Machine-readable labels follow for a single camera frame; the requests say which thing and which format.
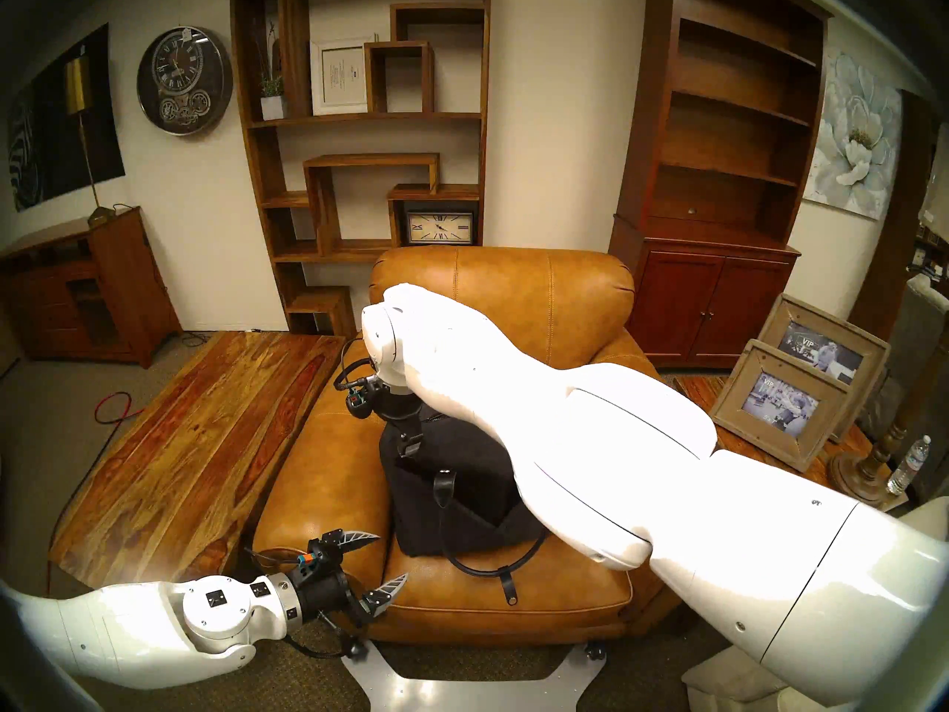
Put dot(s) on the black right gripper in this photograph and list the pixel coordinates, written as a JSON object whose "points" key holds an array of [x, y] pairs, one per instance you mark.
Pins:
{"points": [[400, 412]]}

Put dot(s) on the wooden side table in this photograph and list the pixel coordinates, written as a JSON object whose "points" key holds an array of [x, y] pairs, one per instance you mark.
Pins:
{"points": [[689, 386]]}

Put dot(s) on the small potted plant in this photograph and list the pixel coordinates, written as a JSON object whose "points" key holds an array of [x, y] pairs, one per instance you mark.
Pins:
{"points": [[273, 106]]}

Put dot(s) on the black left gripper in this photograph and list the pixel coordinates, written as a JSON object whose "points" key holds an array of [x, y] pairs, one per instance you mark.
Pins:
{"points": [[326, 592]]}

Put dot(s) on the small rustic photo frame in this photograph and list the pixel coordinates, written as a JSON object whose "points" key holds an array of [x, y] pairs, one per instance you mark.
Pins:
{"points": [[782, 405]]}

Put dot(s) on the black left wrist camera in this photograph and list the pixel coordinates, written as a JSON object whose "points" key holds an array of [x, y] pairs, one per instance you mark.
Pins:
{"points": [[320, 551]]}

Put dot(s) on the round black wall clock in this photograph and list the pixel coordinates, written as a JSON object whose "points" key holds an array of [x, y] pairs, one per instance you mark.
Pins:
{"points": [[184, 80]]}

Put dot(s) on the black zebra canvas picture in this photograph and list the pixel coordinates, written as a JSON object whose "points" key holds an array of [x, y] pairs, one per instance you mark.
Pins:
{"points": [[44, 147]]}

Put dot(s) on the open wooden shelf unit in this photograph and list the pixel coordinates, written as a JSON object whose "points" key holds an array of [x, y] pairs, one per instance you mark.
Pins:
{"points": [[324, 206]]}

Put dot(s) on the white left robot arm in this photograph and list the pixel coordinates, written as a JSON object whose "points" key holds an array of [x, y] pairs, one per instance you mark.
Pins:
{"points": [[148, 629]]}

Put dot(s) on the large rustic photo frame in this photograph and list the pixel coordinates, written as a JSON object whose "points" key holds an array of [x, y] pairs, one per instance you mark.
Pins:
{"points": [[819, 351]]}

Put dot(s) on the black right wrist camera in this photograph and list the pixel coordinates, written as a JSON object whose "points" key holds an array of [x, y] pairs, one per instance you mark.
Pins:
{"points": [[361, 403]]}

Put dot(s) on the rectangular mantel clock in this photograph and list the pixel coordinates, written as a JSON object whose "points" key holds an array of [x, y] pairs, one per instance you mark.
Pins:
{"points": [[440, 228]]}

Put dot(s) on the tan leather armchair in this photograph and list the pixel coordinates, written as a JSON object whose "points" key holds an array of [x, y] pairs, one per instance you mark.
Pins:
{"points": [[534, 302]]}

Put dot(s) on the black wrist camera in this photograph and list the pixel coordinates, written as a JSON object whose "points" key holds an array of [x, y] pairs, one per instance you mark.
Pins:
{"points": [[320, 551], [361, 403]]}

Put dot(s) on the pale flower painting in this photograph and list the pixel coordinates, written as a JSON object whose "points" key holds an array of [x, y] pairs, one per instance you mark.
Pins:
{"points": [[852, 139]]}

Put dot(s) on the white framed certificate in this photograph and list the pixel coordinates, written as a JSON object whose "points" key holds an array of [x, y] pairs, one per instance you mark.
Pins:
{"points": [[337, 76]]}

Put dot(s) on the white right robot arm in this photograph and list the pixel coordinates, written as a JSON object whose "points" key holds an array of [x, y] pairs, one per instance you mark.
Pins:
{"points": [[593, 436]]}

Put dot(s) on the wooden plank coffee table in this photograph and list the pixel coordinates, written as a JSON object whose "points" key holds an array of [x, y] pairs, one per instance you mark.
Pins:
{"points": [[185, 436]]}

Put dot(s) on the turned wooden lamp base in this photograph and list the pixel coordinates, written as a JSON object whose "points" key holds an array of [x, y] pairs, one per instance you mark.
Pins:
{"points": [[856, 480]]}

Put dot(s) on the black levelling knob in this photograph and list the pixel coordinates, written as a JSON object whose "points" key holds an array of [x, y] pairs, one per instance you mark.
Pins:
{"points": [[594, 651], [356, 648]]}

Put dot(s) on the dark wooden bookcase cabinet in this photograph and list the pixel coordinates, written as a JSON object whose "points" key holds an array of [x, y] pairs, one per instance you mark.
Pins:
{"points": [[704, 302]]}

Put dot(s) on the beige upholstered chair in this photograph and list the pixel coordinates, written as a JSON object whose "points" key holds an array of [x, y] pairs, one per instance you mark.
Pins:
{"points": [[726, 681]]}

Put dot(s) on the black zipper handbag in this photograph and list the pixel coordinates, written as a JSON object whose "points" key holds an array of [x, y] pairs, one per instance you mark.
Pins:
{"points": [[467, 488]]}

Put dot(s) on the clear water bottle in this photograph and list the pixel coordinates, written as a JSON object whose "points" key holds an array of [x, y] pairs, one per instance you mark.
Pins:
{"points": [[906, 469]]}

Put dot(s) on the grey wingback chair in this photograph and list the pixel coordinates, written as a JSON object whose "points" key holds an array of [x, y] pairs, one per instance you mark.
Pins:
{"points": [[912, 332]]}

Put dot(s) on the reddish wooden sideboard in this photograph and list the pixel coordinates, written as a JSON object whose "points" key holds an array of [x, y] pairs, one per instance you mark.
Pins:
{"points": [[126, 288]]}

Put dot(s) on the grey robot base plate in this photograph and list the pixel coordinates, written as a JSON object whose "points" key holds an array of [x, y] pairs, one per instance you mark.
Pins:
{"points": [[474, 692]]}

